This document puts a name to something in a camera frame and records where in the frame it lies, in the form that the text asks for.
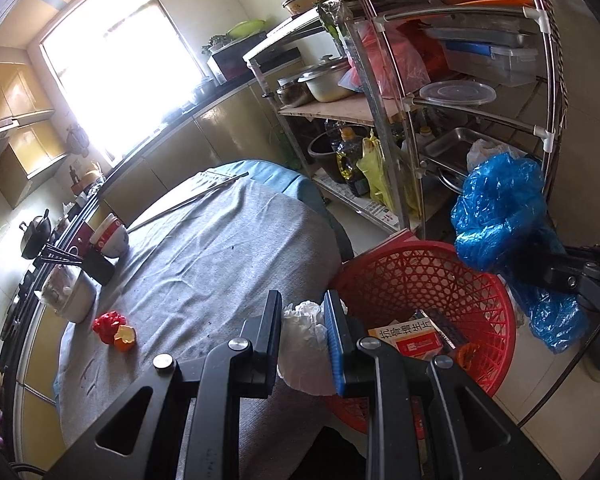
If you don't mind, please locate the blue plastic bag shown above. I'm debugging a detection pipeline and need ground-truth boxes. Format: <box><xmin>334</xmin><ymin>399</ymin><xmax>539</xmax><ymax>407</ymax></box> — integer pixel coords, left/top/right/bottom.
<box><xmin>451</xmin><ymin>153</ymin><xmax>588</xmax><ymax>353</ymax></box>

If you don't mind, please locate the stainless steel tray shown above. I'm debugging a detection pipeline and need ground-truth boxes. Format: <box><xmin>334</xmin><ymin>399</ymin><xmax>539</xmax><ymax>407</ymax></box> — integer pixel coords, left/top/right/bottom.
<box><xmin>421</xmin><ymin>127</ymin><xmax>527</xmax><ymax>181</ymax></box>

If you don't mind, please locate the metal storage rack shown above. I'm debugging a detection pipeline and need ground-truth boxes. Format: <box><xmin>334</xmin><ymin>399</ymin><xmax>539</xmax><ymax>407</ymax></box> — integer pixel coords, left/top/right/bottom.
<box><xmin>336</xmin><ymin>0</ymin><xmax>568</xmax><ymax>234</ymax></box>

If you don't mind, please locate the long wooden stick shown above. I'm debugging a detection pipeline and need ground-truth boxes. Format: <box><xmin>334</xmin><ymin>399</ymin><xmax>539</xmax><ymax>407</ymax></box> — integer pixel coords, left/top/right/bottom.
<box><xmin>128</xmin><ymin>171</ymin><xmax>249</xmax><ymax>234</ymax></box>

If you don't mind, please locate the yellow plastic bag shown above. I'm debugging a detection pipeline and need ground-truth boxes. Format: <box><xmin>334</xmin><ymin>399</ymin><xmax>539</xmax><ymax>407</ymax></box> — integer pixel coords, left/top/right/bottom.
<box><xmin>356</xmin><ymin>130</ymin><xmax>396</xmax><ymax>212</ymax></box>

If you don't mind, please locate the white ceramic bowl with trash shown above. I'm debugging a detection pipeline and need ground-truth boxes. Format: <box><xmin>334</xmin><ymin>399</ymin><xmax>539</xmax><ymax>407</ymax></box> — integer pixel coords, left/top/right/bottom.
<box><xmin>36</xmin><ymin>264</ymin><xmax>96</xmax><ymax>324</ymax></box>

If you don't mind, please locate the orange peel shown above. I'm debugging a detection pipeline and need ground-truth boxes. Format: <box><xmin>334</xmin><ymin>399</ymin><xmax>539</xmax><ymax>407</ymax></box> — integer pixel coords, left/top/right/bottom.
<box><xmin>114</xmin><ymin>325</ymin><xmax>136</xmax><ymax>352</ymax></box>

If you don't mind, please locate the red plastic mesh basket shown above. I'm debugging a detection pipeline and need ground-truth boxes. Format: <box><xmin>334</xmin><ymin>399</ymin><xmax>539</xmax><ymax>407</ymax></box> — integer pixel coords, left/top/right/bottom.
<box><xmin>324</xmin><ymin>239</ymin><xmax>517</xmax><ymax>435</ymax></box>

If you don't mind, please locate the black microwave oven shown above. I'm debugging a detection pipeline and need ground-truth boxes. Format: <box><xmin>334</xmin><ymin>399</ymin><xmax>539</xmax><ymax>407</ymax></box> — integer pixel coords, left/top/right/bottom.
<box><xmin>207</xmin><ymin>32</ymin><xmax>266</xmax><ymax>84</ymax></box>

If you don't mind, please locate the round clear plastic lid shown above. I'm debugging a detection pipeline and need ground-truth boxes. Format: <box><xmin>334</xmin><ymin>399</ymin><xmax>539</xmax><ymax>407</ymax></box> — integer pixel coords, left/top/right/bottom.
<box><xmin>419</xmin><ymin>80</ymin><xmax>498</xmax><ymax>106</ymax></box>

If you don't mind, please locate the grey tablecloth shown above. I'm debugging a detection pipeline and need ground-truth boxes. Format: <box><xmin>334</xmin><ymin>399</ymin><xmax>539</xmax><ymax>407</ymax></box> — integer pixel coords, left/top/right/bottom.
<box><xmin>48</xmin><ymin>178</ymin><xmax>341</xmax><ymax>479</ymax></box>

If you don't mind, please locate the red plastic bag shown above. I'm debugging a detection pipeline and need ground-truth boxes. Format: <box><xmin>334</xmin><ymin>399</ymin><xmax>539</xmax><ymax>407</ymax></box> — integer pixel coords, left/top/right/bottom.
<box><xmin>92</xmin><ymin>311</ymin><xmax>126</xmax><ymax>346</ymax></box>
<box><xmin>355</xmin><ymin>20</ymin><xmax>452</xmax><ymax>99</ymax></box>

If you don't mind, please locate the white pot with lid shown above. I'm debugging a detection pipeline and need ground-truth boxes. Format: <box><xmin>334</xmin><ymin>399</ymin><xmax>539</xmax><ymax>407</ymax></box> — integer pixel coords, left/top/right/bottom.
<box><xmin>298</xmin><ymin>56</ymin><xmax>354</xmax><ymax>103</ymax></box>

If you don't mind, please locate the orange white cardboard box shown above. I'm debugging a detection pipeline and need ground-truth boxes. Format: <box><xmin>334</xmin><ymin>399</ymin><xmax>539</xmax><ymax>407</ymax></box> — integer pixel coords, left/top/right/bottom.
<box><xmin>368</xmin><ymin>318</ymin><xmax>443</xmax><ymax>361</ymax></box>

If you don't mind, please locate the clear plastic storage box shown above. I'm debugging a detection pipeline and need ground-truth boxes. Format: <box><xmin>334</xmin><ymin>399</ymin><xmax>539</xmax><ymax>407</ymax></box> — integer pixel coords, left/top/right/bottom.
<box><xmin>442</xmin><ymin>41</ymin><xmax>544</xmax><ymax>88</ymax></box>

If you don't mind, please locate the black wok on stove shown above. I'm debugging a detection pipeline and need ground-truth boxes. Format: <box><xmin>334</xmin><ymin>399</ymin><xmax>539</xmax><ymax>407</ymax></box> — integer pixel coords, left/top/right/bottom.
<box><xmin>19</xmin><ymin>209</ymin><xmax>52</xmax><ymax>260</ymax></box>

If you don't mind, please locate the cooking oil bottle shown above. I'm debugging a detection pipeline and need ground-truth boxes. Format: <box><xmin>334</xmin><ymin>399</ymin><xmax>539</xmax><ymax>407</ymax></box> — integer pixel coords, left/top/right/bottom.
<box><xmin>336</xmin><ymin>127</ymin><xmax>370</xmax><ymax>197</ymax></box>

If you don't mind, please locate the red plastic bag on rack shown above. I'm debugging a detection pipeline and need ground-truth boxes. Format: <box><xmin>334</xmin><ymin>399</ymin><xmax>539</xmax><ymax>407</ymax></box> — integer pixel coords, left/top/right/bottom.
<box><xmin>355</xmin><ymin>20</ymin><xmax>452</xmax><ymax>99</ymax></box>

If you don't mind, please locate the red white ceramic bowl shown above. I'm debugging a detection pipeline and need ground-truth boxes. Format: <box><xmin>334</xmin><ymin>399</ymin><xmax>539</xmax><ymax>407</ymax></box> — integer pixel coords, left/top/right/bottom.
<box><xmin>90</xmin><ymin>214</ymin><xmax>129</xmax><ymax>259</ymax></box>

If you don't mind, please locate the white paper tissue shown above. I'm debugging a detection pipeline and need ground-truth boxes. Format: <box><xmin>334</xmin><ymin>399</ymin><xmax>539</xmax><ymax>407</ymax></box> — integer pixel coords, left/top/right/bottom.
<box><xmin>277</xmin><ymin>301</ymin><xmax>336</xmax><ymax>396</ymax></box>

